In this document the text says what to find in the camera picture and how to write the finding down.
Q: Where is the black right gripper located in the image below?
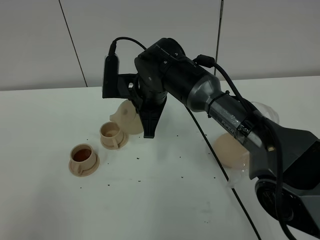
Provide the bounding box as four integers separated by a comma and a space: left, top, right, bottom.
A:
134, 38, 190, 139

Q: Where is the beige teapot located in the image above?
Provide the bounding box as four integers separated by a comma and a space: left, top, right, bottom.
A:
109, 99, 144, 135

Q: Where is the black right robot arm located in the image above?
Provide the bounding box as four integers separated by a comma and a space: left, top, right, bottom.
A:
134, 38, 320, 240

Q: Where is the beige round teapot tray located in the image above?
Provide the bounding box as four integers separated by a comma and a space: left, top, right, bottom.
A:
212, 133, 250, 170

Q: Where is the beige far teacup with saucer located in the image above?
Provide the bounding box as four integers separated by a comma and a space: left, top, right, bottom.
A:
99, 121, 129, 150

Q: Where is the beige teacup with saucer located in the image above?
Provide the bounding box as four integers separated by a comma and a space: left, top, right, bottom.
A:
99, 121, 129, 150
68, 143, 100, 177

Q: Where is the beige near teacup with saucer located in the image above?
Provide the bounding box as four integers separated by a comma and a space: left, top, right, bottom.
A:
68, 143, 100, 177

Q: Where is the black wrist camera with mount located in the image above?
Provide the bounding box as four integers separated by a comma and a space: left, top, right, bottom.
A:
102, 53, 138, 100

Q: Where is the thin black camera cable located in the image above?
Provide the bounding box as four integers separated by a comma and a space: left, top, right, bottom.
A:
108, 37, 263, 240

